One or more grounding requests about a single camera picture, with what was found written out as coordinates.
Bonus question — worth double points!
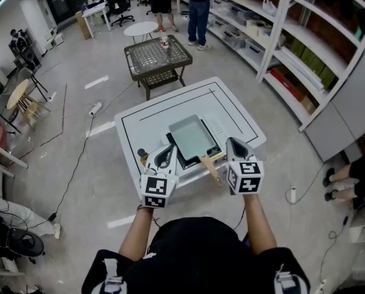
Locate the cardboard box stack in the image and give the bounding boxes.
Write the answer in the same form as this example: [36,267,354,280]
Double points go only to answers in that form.
[75,10,94,41]

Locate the white chair frame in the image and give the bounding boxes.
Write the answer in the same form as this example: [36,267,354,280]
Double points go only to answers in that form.
[0,141,29,197]

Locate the person's black shirt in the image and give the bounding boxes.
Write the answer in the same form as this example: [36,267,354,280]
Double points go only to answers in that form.
[81,246,312,294]

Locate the black office chair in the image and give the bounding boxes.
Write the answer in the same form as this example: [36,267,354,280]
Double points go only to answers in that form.
[103,0,136,28]

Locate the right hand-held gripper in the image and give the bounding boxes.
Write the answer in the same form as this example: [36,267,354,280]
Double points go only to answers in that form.
[225,137,265,196]

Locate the white power strip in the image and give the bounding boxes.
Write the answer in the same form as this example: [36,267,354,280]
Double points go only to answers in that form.
[285,186,297,205]
[88,101,104,117]

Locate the small bottle with black cap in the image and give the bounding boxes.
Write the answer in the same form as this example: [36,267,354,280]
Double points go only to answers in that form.
[137,148,150,165]

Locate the white desk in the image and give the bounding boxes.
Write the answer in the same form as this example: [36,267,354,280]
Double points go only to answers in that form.
[81,1,112,39]

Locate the round wooden table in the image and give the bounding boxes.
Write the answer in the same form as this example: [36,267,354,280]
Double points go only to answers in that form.
[6,78,31,110]

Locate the dark wicker coffee table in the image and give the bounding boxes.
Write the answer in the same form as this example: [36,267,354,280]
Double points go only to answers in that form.
[124,35,194,101]

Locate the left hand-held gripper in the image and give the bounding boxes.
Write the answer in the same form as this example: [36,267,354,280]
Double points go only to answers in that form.
[139,143,179,209]

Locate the row of green boxes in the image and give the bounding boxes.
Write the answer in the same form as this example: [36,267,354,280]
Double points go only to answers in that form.
[291,37,338,90]

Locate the wooden chair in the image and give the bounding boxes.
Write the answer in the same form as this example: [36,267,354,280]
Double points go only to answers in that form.
[17,95,52,130]

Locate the person's right forearm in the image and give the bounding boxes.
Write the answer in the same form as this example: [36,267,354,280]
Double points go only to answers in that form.
[241,193,278,256]

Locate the white plastic bag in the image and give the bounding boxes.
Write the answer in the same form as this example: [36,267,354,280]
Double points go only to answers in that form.
[262,0,279,17]

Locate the person's left forearm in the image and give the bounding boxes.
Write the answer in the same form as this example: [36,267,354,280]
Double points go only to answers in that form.
[118,205,155,262]

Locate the round white side table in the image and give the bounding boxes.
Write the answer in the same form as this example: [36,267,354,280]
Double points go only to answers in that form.
[123,21,159,45]

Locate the red box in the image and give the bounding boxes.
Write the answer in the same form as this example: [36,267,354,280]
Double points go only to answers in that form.
[270,67,306,102]

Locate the small cardboard box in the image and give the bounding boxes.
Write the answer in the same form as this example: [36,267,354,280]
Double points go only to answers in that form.
[299,94,318,115]

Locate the black power cable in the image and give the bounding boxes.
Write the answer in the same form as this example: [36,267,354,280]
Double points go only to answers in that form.
[48,114,95,223]

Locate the white shelf unit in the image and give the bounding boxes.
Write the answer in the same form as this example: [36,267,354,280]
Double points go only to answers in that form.
[206,0,365,133]

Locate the black chair base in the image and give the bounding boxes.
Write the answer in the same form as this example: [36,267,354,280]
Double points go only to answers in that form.
[0,206,46,262]

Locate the grey rectangular pan wooden handle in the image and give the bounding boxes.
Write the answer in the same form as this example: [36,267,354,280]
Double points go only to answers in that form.
[168,114,225,187]

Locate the grey cabinet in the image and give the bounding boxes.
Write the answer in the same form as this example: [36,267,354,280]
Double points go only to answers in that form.
[304,45,365,162]

